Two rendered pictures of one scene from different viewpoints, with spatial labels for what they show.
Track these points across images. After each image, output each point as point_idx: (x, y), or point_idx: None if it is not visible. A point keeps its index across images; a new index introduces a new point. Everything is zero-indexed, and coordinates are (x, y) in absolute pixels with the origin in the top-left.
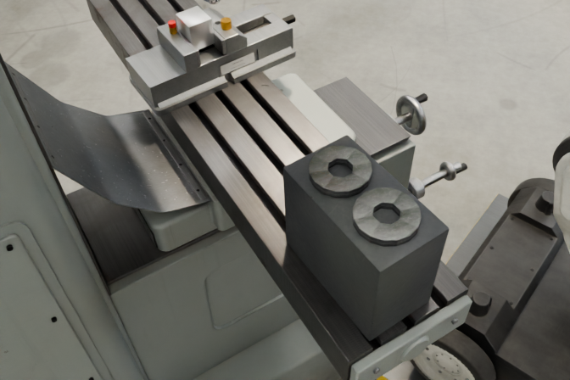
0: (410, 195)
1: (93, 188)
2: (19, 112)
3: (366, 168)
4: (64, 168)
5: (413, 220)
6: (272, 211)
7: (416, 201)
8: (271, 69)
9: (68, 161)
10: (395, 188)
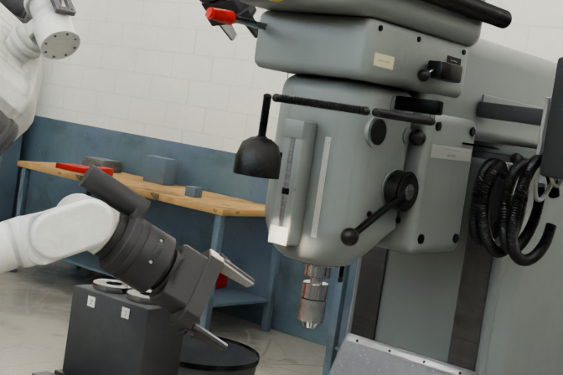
0: (99, 292)
1: (332, 374)
2: (355, 276)
3: (131, 292)
4: (348, 348)
5: (97, 280)
6: None
7: (95, 290)
8: None
9: (357, 362)
10: (109, 294)
